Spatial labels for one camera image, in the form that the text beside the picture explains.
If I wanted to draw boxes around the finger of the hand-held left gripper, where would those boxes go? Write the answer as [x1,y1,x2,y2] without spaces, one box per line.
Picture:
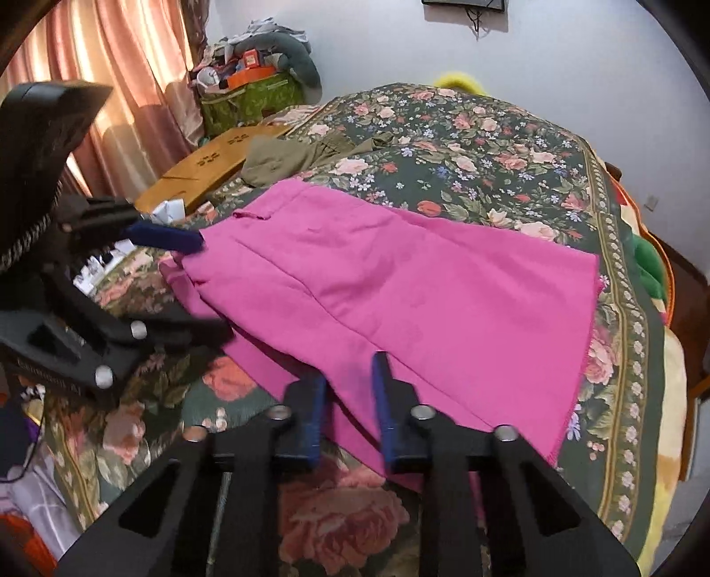
[61,197,205,256]
[91,313,234,389]

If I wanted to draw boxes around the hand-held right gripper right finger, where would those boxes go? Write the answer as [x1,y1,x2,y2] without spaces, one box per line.
[371,351,641,577]

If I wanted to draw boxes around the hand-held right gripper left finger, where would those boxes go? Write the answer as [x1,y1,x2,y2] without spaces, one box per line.
[55,374,334,577]

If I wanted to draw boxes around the pink pants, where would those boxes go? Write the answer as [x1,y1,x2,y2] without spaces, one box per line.
[158,180,605,494]

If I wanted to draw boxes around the crumpled white paper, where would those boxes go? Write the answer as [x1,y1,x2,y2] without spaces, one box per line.
[149,198,186,224]

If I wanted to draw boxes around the pink curtain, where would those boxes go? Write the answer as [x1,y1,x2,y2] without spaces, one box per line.
[0,0,209,201]

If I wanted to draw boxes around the olive green garment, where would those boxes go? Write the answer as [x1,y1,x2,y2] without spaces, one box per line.
[241,130,414,190]

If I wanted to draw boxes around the green storage bag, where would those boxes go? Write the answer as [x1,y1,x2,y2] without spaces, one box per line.
[198,72,306,139]

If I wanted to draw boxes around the orange box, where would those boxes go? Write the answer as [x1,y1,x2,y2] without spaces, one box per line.
[227,65,276,90]

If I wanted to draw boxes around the grey plush pillow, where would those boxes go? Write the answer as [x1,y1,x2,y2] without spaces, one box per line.
[219,33,323,92]

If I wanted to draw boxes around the pile of clothes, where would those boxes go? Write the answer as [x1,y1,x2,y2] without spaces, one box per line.
[189,19,312,90]

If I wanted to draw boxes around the floral bed blanket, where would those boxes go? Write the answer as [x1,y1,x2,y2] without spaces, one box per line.
[41,83,675,577]

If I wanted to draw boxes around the colourful printed fleece blanket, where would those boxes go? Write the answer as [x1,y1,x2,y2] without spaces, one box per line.
[602,161,702,561]

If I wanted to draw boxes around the yellow foam arch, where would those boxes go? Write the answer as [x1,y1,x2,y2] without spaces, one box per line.
[433,70,486,95]

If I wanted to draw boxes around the small black monitor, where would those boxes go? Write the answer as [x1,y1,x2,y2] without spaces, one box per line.
[422,0,508,13]

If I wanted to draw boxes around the braided grey cord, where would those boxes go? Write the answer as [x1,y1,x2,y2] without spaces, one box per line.
[0,180,63,274]

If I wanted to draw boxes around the black monitor cable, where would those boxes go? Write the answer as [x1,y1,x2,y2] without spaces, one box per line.
[465,8,492,39]

